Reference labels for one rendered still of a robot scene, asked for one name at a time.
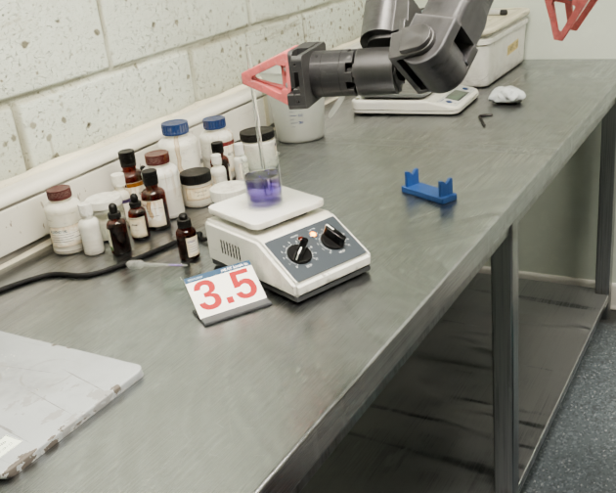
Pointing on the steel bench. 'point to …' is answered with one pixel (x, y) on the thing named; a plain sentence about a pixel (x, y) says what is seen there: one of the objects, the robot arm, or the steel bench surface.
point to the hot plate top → (234, 211)
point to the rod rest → (428, 189)
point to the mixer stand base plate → (38, 396)
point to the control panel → (324, 257)
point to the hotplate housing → (223, 244)
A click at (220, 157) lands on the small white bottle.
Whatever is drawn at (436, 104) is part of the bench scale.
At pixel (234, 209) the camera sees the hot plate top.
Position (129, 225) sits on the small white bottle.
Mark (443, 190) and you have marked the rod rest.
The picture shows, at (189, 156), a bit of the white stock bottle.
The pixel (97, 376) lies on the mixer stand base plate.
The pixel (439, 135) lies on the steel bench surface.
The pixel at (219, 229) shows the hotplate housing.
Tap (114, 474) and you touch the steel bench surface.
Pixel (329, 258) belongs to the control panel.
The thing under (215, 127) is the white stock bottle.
